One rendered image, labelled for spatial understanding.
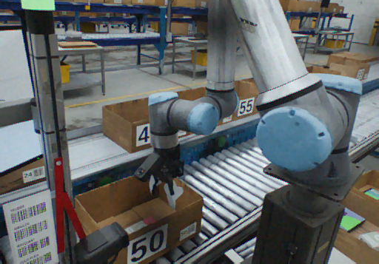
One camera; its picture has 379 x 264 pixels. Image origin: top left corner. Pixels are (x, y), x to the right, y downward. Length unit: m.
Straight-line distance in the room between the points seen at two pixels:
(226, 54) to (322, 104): 0.34
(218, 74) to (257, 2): 0.30
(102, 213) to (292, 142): 0.90
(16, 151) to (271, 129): 0.55
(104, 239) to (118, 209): 0.59
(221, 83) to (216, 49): 0.10
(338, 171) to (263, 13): 0.46
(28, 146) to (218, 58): 0.54
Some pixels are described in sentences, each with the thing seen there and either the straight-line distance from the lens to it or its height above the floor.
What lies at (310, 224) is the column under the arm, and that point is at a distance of 0.95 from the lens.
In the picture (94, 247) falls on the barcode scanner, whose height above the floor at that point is 1.09.
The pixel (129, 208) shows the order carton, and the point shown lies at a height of 0.76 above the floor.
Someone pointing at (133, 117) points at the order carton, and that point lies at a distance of 1.87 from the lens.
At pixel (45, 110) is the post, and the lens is 0.64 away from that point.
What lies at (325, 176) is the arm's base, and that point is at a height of 1.22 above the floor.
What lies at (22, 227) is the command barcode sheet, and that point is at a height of 1.18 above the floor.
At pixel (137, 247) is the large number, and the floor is 0.85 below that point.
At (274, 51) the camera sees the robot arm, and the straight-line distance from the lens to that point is 0.68.
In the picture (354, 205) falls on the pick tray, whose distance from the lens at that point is 1.65.
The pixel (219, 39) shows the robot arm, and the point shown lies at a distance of 0.91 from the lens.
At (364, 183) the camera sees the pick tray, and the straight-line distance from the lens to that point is 1.90.
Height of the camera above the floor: 1.63
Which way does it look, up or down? 23 degrees down
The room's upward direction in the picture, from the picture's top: 4 degrees clockwise
